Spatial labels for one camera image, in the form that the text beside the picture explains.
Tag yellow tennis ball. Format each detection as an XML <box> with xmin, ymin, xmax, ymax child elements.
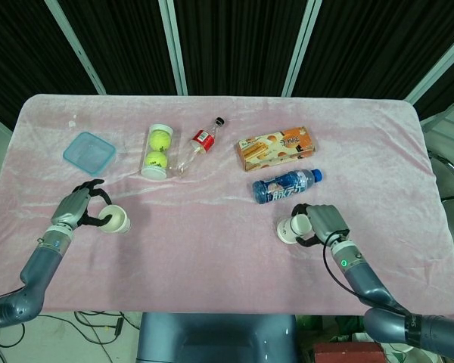
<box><xmin>144</xmin><ymin>150</ymin><xmax>167</xmax><ymax>170</ymax></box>
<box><xmin>148</xmin><ymin>130</ymin><xmax>170</xmax><ymax>151</ymax></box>

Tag clear bottle with red label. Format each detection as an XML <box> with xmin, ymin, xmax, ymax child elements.
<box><xmin>172</xmin><ymin>116</ymin><xmax>227</xmax><ymax>178</ymax></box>

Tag orange biscuit box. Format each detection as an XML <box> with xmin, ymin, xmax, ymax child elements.
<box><xmin>237</xmin><ymin>126</ymin><xmax>319</xmax><ymax>173</ymax></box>

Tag blue sports drink bottle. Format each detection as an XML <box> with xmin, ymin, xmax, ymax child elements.
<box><xmin>252</xmin><ymin>168</ymin><xmax>323</xmax><ymax>206</ymax></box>

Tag metal chair frame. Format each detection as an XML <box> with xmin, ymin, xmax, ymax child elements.
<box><xmin>428</xmin><ymin>149</ymin><xmax>454</xmax><ymax>203</ymax></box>

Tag red box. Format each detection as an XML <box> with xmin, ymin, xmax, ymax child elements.
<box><xmin>313</xmin><ymin>341</ymin><xmax>385</xmax><ymax>363</ymax></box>

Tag white partition post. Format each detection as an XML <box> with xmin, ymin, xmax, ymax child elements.
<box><xmin>157</xmin><ymin>0</ymin><xmax>188</xmax><ymax>95</ymax></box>
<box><xmin>281</xmin><ymin>0</ymin><xmax>323</xmax><ymax>98</ymax></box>
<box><xmin>44</xmin><ymin>0</ymin><xmax>107</xmax><ymax>95</ymax></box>
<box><xmin>407</xmin><ymin>20</ymin><xmax>454</xmax><ymax>107</ymax></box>

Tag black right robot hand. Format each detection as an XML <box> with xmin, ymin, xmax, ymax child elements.
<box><xmin>291</xmin><ymin>203</ymin><xmax>351</xmax><ymax>249</ymax></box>

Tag pink velvet tablecloth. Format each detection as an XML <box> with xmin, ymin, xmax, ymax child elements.
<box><xmin>0</xmin><ymin>93</ymin><xmax>454</xmax><ymax>315</ymax></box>

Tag black floor cables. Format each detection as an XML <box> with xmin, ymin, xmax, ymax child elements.
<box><xmin>0</xmin><ymin>309</ymin><xmax>139</xmax><ymax>363</ymax></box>

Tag grey blue robot torso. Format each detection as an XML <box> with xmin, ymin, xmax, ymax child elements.
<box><xmin>135</xmin><ymin>312</ymin><xmax>300</xmax><ymax>363</ymax></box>

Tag single white paper cup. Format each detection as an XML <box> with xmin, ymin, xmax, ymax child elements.
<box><xmin>98</xmin><ymin>205</ymin><xmax>132</xmax><ymax>234</ymax></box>

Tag clear tennis ball tube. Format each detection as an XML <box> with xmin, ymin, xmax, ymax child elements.
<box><xmin>141</xmin><ymin>124</ymin><xmax>174</xmax><ymax>181</ymax></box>

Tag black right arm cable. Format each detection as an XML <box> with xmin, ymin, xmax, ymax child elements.
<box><xmin>322</xmin><ymin>232</ymin><xmax>413</xmax><ymax>315</ymax></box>

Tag blue plastic container lid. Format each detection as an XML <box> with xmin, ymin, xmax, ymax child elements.
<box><xmin>63</xmin><ymin>131</ymin><xmax>117</xmax><ymax>175</ymax></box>

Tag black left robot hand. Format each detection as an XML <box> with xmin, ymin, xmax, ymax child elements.
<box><xmin>51</xmin><ymin>179</ymin><xmax>114</xmax><ymax>231</ymax></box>

